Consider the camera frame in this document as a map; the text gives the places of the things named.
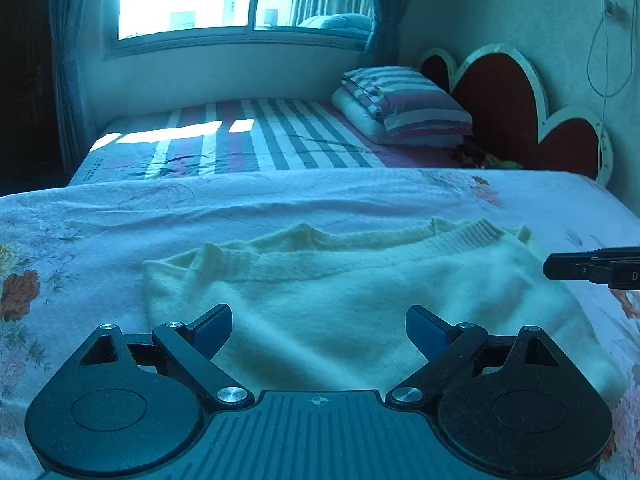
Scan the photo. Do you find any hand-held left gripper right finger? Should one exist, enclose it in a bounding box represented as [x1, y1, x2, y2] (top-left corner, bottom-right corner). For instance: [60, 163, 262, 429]
[386, 305, 568, 407]

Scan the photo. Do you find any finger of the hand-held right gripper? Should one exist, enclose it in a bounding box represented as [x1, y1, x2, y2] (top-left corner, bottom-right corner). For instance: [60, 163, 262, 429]
[543, 246, 640, 283]

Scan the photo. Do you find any dark floral cloth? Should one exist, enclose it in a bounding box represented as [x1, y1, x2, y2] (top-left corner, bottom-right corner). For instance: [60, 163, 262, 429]
[450, 140, 523, 171]

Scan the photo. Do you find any striped bed sheet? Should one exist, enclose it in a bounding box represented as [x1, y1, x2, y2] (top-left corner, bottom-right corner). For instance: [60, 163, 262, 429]
[67, 97, 466, 186]

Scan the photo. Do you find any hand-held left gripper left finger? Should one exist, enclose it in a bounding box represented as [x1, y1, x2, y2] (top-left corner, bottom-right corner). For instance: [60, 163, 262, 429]
[60, 304, 255, 409]

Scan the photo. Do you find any cream knitted sweater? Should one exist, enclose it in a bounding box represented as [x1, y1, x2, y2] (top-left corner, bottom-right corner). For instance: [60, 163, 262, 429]
[142, 216, 628, 406]

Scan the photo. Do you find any striped pillow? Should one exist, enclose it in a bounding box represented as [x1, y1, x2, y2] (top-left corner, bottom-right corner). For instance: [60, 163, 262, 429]
[342, 66, 474, 138]

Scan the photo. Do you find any wall socket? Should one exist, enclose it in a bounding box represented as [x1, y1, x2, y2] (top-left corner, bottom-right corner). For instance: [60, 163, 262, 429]
[602, 0, 631, 23]

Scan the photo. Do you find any blue curtain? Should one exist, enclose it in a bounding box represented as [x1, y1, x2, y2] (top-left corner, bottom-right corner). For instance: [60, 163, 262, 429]
[47, 0, 121, 171]
[290, 0, 426, 66]

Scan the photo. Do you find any white folded quilt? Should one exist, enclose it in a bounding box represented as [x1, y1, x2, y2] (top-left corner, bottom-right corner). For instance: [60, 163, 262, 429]
[331, 87, 463, 148]

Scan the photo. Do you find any light quilt on window sill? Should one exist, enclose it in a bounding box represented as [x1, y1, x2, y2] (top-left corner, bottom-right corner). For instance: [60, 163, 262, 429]
[296, 12, 373, 37]

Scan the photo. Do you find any floral bed blanket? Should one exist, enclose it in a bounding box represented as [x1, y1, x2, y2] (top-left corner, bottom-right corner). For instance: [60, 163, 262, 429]
[0, 167, 640, 480]

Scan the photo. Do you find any red heart-shaped headboard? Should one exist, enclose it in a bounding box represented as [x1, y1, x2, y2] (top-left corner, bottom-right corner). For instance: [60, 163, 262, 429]
[420, 42, 613, 188]

